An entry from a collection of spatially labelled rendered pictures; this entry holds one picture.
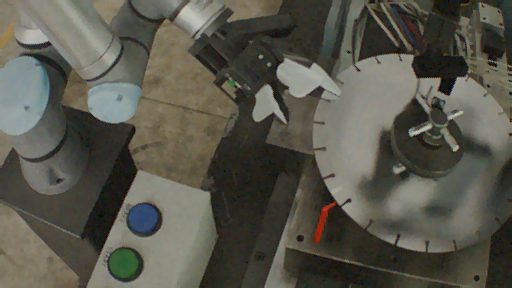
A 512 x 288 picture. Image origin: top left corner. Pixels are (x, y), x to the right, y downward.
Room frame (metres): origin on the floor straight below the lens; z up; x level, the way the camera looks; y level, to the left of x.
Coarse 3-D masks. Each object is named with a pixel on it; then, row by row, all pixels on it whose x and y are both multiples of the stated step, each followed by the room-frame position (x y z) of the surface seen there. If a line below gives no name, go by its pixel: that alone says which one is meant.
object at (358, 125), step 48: (336, 96) 0.42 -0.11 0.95; (384, 96) 0.43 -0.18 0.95; (432, 96) 0.43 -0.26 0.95; (480, 96) 0.43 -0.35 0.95; (336, 144) 0.34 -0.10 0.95; (384, 144) 0.34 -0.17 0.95; (480, 144) 0.34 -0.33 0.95; (384, 192) 0.27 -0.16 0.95; (432, 192) 0.27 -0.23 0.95; (480, 192) 0.26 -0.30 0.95; (384, 240) 0.21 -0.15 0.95; (432, 240) 0.20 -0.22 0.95; (480, 240) 0.19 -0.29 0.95
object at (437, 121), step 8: (416, 96) 0.39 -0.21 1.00; (424, 104) 0.37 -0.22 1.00; (432, 112) 0.36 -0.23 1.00; (440, 112) 0.36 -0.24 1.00; (456, 112) 0.36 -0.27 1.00; (432, 120) 0.34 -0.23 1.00; (440, 120) 0.34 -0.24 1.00; (448, 120) 0.35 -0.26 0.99; (416, 128) 0.33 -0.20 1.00; (424, 128) 0.34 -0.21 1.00; (432, 128) 0.34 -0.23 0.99; (440, 128) 0.33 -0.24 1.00; (432, 136) 0.34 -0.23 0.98; (440, 136) 0.34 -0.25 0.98; (448, 136) 0.32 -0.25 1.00; (456, 144) 0.31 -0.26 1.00
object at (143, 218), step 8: (136, 208) 0.27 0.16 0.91; (144, 208) 0.27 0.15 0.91; (152, 208) 0.27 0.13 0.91; (136, 216) 0.26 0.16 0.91; (144, 216) 0.26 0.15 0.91; (152, 216) 0.26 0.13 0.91; (136, 224) 0.25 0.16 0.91; (144, 224) 0.25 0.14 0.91; (152, 224) 0.25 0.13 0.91; (144, 232) 0.24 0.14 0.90
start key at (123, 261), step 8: (112, 256) 0.20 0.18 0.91; (120, 256) 0.20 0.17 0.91; (128, 256) 0.20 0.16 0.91; (112, 264) 0.19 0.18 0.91; (120, 264) 0.19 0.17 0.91; (128, 264) 0.19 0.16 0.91; (136, 264) 0.19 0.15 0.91; (120, 272) 0.18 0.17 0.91; (128, 272) 0.18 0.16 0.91; (136, 272) 0.18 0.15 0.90
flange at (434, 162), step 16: (416, 112) 0.39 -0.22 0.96; (400, 128) 0.36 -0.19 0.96; (448, 128) 0.36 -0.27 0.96; (400, 144) 0.34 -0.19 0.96; (416, 144) 0.34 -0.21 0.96; (432, 144) 0.33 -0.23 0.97; (448, 144) 0.34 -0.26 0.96; (416, 160) 0.31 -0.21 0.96; (432, 160) 0.31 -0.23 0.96; (448, 160) 0.31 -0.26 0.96
